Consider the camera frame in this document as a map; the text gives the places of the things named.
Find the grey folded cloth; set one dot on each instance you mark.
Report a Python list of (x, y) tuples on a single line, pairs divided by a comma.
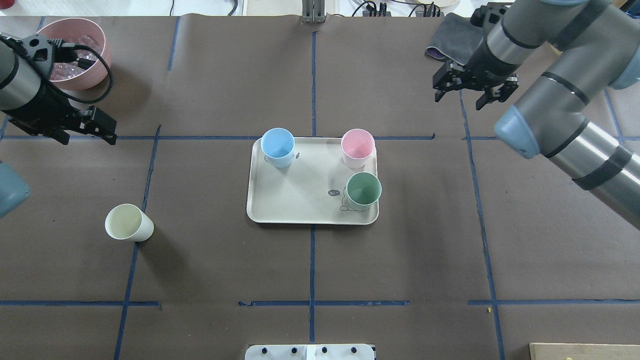
[(455, 39)]

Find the cream rabbit tray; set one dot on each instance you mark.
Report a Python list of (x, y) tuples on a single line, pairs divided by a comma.
[(309, 191)]

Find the blue cup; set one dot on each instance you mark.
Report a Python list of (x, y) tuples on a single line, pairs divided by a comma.
[(278, 145)]

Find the white camera pole base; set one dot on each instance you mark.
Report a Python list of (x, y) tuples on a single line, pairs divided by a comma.
[(340, 351)]

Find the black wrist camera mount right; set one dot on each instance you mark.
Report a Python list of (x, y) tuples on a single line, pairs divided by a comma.
[(488, 15)]

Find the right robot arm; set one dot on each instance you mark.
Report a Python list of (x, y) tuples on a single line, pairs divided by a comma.
[(599, 49)]

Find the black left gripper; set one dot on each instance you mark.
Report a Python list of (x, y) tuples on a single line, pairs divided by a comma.
[(41, 109)]

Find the wooden cutting board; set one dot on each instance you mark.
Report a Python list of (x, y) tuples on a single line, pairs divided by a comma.
[(583, 351)]

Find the cream cup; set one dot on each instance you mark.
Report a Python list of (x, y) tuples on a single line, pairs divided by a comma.
[(128, 222)]

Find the pink cup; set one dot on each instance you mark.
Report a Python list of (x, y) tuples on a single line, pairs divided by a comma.
[(357, 146)]

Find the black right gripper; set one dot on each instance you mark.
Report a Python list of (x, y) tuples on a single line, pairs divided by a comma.
[(481, 66)]

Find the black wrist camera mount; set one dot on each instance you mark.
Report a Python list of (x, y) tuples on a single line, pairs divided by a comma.
[(488, 15), (43, 52)]

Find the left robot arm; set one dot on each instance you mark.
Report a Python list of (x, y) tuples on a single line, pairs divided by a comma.
[(20, 81)]

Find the green cup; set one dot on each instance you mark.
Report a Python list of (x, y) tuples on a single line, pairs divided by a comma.
[(363, 189)]

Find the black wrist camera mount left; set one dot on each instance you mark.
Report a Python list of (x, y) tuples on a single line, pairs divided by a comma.
[(43, 52)]

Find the aluminium frame post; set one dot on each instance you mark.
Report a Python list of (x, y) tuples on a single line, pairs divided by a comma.
[(313, 11)]

